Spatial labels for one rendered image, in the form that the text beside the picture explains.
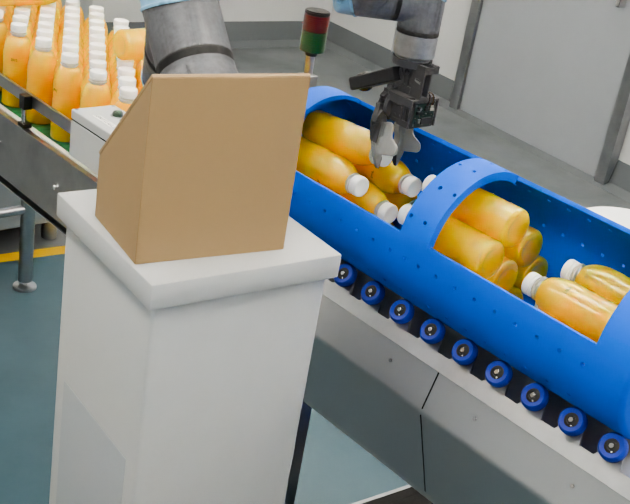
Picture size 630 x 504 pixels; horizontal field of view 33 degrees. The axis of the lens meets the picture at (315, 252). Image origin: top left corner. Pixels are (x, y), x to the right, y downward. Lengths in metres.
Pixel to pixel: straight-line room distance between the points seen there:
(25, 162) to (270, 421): 1.20
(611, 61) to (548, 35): 0.45
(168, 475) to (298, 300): 0.33
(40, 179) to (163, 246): 1.16
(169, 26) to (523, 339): 0.71
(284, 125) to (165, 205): 0.20
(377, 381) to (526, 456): 0.32
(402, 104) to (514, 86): 4.34
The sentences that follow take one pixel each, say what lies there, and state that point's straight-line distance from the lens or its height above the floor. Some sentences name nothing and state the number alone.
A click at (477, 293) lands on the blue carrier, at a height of 1.10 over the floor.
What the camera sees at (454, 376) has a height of 0.92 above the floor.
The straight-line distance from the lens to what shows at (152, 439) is 1.61.
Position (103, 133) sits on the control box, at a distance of 2.13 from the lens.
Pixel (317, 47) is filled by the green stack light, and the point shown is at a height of 1.18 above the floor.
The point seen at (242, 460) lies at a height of 0.79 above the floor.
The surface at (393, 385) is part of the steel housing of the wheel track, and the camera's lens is 1.89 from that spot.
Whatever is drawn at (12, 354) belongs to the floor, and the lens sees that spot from 3.46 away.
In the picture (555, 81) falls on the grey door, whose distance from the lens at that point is 6.02.
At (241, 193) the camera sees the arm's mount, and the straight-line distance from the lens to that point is 1.51.
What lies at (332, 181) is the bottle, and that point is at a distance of 1.99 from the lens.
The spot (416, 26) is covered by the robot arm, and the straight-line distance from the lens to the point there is 1.88.
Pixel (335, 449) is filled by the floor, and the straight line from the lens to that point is 3.18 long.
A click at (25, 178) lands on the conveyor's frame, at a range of 2.70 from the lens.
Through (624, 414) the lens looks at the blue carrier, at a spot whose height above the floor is 1.03.
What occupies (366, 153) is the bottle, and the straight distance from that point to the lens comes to 2.00.
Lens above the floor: 1.82
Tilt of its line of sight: 25 degrees down
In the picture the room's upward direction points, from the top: 10 degrees clockwise
